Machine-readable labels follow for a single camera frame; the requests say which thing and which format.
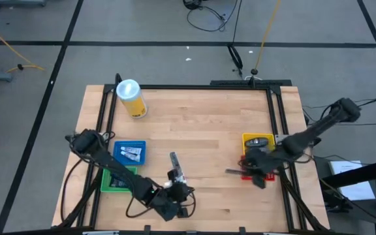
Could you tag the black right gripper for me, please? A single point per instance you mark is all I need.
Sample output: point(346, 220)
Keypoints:
point(263, 161)

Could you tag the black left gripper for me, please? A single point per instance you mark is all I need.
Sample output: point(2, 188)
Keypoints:
point(181, 192)

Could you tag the white travel toothpaste tube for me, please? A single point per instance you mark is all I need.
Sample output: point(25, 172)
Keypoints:
point(167, 184)
point(131, 156)
point(132, 150)

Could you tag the black comb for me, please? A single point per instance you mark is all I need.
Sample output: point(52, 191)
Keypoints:
point(232, 171)
point(175, 160)

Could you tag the black deodorant stick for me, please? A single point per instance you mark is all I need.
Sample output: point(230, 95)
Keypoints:
point(256, 142)

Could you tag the navy blue shave tube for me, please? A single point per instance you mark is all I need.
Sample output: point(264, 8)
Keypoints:
point(119, 183)
point(114, 176)

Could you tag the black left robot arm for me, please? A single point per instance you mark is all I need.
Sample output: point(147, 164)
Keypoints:
point(109, 163)

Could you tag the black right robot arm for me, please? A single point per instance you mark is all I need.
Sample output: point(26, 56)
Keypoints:
point(318, 129)

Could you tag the red plastic basket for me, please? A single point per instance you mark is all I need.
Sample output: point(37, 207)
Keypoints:
point(244, 178)

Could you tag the yellow plastic basket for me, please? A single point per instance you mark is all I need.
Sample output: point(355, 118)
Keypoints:
point(245, 135)

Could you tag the blue plastic basket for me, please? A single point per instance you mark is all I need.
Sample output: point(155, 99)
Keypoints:
point(117, 153)

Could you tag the green plastic basket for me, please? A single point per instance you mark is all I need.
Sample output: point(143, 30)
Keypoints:
point(104, 182)

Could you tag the yellow wipes canister white lid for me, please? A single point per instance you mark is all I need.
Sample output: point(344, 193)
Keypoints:
point(132, 99)

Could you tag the white paper sheet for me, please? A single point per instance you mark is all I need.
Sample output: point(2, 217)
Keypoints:
point(351, 179)

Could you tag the black side desk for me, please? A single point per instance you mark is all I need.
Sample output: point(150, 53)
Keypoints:
point(364, 171)

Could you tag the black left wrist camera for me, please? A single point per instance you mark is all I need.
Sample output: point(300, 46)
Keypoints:
point(182, 213)

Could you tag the black aluminium table frame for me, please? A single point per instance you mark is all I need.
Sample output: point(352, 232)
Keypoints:
point(207, 87)

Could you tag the black camera stand pole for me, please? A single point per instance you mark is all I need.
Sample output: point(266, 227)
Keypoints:
point(254, 75)

